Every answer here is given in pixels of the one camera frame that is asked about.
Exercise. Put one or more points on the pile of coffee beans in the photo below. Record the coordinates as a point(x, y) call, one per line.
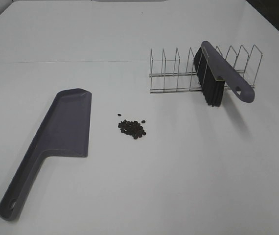
point(134, 128)

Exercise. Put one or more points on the purple plastic dustpan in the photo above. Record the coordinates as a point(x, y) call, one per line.
point(64, 132)

